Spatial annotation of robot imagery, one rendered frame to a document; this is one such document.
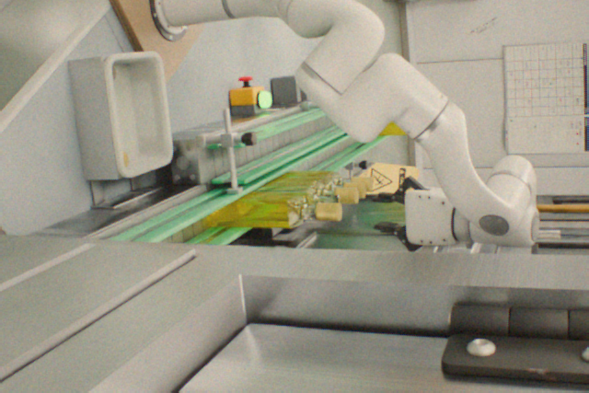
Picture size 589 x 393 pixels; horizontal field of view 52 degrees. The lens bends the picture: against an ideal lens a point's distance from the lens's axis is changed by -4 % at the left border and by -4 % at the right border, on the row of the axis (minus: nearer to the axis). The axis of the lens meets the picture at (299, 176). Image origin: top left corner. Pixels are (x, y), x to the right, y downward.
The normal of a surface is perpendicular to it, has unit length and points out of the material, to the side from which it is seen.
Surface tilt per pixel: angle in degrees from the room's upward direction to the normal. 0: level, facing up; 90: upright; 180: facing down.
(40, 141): 0
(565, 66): 90
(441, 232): 104
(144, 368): 0
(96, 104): 90
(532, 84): 90
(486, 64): 90
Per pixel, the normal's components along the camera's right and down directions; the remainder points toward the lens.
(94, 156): -0.36, 0.22
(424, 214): -0.62, 0.19
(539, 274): -0.09, -0.98
